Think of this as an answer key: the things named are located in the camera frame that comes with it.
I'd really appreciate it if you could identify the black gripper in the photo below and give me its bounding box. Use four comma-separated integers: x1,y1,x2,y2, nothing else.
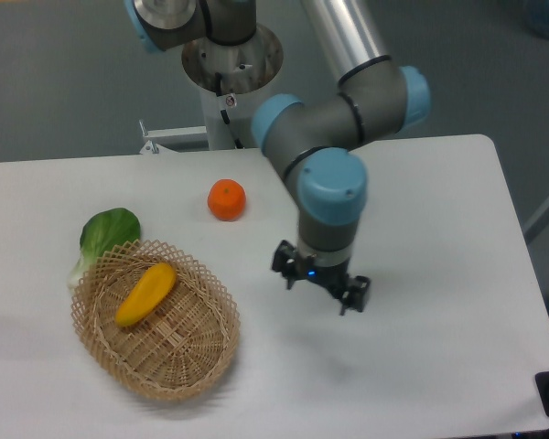
271,240,371,316

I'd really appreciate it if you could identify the yellow mango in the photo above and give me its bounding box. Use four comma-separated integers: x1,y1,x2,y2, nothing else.
114,262,177,327

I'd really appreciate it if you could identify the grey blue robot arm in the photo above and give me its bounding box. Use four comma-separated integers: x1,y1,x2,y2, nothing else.
124,1,431,311

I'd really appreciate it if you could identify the woven wicker basket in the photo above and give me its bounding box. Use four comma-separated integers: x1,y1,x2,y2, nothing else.
71,241,240,401

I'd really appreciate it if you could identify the orange tangerine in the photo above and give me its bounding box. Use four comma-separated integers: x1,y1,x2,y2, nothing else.
207,178,246,221

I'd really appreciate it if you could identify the green bok choy leaf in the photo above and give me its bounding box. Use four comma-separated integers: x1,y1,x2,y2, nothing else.
67,208,141,292

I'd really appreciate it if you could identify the white table leg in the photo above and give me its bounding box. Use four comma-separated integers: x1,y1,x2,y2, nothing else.
522,195,549,245

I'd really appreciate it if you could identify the blue water jug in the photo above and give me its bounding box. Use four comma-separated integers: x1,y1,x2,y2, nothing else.
523,0,549,39

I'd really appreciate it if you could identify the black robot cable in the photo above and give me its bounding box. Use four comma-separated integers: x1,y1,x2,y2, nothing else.
214,71,245,150

